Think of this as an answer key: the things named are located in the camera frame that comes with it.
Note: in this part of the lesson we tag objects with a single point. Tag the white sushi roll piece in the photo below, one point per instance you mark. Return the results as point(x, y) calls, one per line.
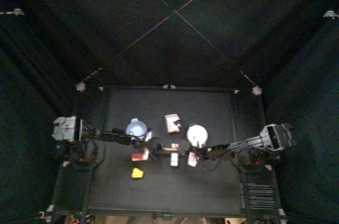
point(193, 160)

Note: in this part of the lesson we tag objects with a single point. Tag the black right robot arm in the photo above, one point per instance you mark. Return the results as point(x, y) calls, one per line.
point(247, 143)

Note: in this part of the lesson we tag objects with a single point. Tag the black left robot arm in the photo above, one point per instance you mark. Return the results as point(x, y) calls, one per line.
point(106, 134)

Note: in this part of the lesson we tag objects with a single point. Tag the small pink white toy piece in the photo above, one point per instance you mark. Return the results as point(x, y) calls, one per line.
point(175, 145)

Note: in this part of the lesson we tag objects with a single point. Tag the red and white toy piece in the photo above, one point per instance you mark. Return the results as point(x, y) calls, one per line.
point(141, 156)

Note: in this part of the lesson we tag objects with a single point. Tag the white round plate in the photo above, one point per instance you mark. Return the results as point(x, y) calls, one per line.
point(197, 135)

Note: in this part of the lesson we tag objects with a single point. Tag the light blue bowl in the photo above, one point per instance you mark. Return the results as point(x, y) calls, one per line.
point(137, 128)

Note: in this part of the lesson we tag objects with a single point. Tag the white and red toy box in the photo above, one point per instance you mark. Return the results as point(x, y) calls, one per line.
point(173, 123)

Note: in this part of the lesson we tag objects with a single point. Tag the yellow toy block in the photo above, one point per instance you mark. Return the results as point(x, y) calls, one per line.
point(137, 173)

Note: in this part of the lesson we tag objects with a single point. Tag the metal frame corner bracket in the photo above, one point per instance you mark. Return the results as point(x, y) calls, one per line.
point(257, 90)
point(81, 86)
point(17, 12)
point(169, 86)
point(330, 14)

